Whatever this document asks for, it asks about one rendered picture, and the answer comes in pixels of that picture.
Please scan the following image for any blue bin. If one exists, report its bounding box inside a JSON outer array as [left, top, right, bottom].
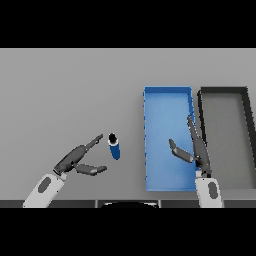
[[142, 86, 198, 193]]

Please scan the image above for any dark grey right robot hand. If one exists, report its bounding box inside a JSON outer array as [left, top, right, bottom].
[[168, 114, 213, 178]]

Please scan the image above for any dark grey bin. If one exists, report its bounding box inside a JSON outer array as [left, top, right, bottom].
[[196, 86, 256, 190]]

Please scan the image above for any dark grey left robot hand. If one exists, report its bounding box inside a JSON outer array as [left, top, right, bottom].
[[53, 133, 108, 177]]

